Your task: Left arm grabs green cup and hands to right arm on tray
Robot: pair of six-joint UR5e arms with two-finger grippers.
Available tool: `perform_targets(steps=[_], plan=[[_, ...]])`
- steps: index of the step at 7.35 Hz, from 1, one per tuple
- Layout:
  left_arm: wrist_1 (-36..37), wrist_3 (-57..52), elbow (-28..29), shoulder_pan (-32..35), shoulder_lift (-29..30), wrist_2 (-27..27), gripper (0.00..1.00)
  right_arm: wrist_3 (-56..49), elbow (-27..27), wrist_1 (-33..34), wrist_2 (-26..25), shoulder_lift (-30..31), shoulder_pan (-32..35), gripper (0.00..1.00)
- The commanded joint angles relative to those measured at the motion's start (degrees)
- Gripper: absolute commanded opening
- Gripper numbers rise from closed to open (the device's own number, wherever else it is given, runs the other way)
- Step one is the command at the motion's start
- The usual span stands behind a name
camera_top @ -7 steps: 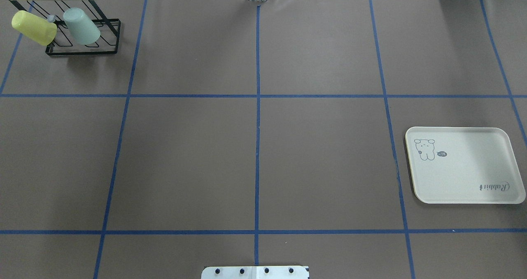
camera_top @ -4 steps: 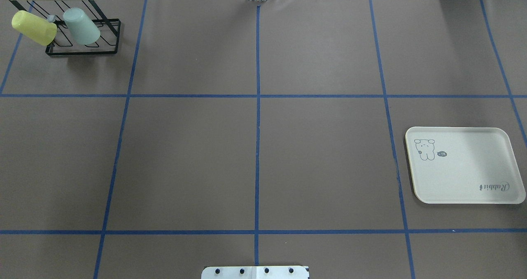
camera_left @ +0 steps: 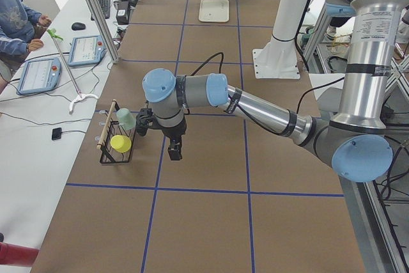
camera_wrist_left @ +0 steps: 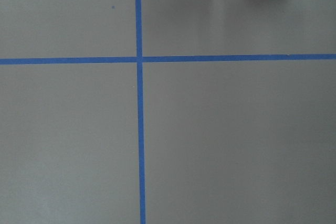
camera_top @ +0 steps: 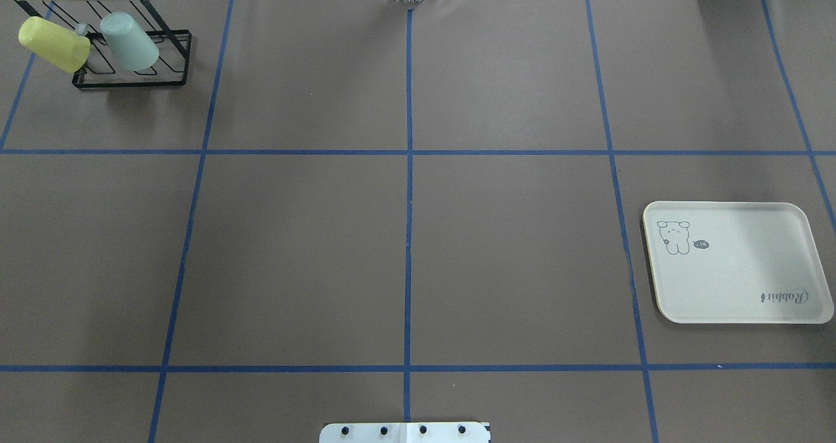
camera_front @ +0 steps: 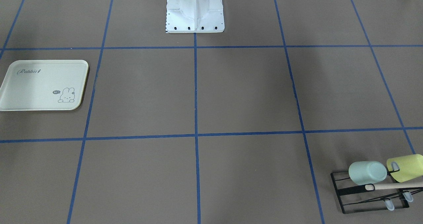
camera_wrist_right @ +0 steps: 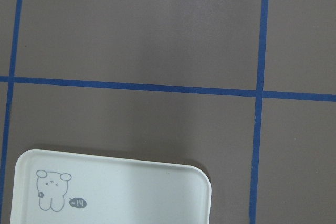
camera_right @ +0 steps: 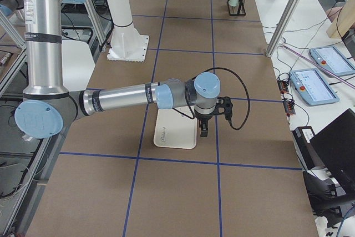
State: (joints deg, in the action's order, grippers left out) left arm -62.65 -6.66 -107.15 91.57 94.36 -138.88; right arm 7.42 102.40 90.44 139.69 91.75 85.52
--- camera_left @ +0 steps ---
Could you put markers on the person in blue sweater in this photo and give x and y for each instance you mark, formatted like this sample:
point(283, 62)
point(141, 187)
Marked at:
point(21, 30)

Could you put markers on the red cylinder object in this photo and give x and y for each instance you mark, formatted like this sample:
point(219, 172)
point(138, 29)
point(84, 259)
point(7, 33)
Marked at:
point(18, 255)

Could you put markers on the teach pendant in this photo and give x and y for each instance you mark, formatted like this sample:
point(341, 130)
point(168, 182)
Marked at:
point(86, 50)
point(39, 76)

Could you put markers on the cream rabbit tray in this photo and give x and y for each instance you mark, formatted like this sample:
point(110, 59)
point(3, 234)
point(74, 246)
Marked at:
point(214, 11)

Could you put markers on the small black puck device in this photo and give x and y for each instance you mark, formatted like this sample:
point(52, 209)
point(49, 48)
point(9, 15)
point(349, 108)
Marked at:
point(56, 133)

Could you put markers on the black wire cup rack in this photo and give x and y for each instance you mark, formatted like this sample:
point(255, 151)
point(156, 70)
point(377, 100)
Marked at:
point(108, 154)

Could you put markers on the far teach pendant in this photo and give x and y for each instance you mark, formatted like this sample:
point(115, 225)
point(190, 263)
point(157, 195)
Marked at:
point(86, 50)

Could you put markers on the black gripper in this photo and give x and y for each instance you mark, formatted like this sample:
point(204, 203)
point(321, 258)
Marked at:
point(173, 131)

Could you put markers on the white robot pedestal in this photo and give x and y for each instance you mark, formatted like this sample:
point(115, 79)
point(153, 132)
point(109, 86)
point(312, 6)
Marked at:
point(278, 58)

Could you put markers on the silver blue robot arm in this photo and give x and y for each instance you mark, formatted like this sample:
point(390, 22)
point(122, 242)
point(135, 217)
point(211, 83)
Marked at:
point(351, 142)

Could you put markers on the black computer mouse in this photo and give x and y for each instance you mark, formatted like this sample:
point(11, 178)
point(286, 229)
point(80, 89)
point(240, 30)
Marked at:
point(78, 26)

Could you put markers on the aluminium frame post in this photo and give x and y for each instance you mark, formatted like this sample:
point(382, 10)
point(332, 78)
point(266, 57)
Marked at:
point(97, 14)

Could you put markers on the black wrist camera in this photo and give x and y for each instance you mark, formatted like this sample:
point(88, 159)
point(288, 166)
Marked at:
point(174, 149)

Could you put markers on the green cup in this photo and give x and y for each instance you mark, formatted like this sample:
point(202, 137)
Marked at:
point(126, 119)

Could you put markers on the black keyboard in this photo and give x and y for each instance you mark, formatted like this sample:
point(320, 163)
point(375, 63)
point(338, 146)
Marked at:
point(105, 7)

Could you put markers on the wooden rack handle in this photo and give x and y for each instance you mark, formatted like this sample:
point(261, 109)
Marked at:
point(105, 131)

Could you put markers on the black power adapter box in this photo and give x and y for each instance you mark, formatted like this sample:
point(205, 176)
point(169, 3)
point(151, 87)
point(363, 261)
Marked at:
point(122, 12)

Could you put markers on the yellow cup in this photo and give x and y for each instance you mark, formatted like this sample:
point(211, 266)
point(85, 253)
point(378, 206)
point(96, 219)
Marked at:
point(121, 143)

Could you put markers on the white green reacher stick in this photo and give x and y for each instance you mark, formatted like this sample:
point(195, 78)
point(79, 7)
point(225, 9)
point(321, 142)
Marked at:
point(80, 95)

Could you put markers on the near teach pendant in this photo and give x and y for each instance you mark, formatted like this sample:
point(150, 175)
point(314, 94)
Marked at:
point(39, 76)

